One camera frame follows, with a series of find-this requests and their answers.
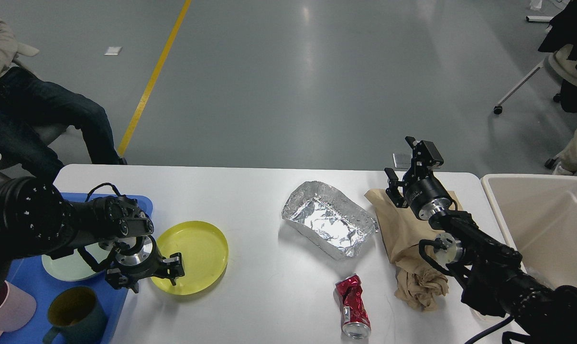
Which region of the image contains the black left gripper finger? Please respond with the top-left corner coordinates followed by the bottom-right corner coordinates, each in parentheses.
top-left (154, 253), bottom-right (185, 287)
top-left (105, 268), bottom-right (140, 294)

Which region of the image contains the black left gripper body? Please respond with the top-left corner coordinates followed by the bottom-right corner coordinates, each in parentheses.
top-left (109, 236), bottom-right (162, 280)

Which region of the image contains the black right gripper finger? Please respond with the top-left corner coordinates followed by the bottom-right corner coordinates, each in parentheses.
top-left (384, 168), bottom-right (409, 208)
top-left (405, 137), bottom-right (444, 178)

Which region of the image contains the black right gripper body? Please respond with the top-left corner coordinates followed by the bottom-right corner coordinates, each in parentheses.
top-left (403, 168), bottom-right (454, 220)

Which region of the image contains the yellow plastic plate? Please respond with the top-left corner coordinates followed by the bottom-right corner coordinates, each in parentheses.
top-left (152, 221), bottom-right (229, 296)

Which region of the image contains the dark teal mug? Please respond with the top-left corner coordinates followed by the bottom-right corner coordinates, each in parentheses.
top-left (42, 287), bottom-right (108, 344)

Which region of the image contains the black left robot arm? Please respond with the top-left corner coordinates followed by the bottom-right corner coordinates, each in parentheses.
top-left (0, 178), bottom-right (185, 292)

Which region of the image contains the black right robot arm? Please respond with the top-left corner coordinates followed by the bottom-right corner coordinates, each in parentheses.
top-left (384, 136), bottom-right (577, 344)

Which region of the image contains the metal floor plate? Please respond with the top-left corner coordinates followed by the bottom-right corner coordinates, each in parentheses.
top-left (392, 153), bottom-right (413, 170)

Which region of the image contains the pale green plate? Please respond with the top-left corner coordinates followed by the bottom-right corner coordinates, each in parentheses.
top-left (42, 249), bottom-right (105, 282)

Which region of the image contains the aluminium foil tray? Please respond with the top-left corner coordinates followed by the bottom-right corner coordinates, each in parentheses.
top-left (281, 181), bottom-right (379, 260)

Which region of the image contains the blue plastic tray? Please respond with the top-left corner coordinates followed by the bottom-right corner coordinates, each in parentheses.
top-left (0, 193), bottom-right (153, 344)

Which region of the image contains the crumpled brown paper bag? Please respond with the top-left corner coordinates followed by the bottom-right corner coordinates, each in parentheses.
top-left (365, 189), bottom-right (449, 312)

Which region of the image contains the pink mug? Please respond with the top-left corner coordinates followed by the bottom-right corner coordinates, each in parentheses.
top-left (0, 281), bottom-right (37, 336)

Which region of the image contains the beige plastic bin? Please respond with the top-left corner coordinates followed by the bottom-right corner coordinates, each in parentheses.
top-left (481, 174), bottom-right (577, 288)

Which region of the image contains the crushed red soda can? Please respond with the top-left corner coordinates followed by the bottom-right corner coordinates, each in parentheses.
top-left (336, 274), bottom-right (371, 340)

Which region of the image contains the grey chair under person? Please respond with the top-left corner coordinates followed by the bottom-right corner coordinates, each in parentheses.
top-left (0, 42), bottom-right (68, 170)

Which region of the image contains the white office chair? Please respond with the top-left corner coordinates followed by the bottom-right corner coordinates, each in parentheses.
top-left (493, 0), bottom-right (577, 115)

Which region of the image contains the seated person in jeans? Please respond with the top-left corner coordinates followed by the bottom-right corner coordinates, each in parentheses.
top-left (0, 18), bottom-right (126, 182)

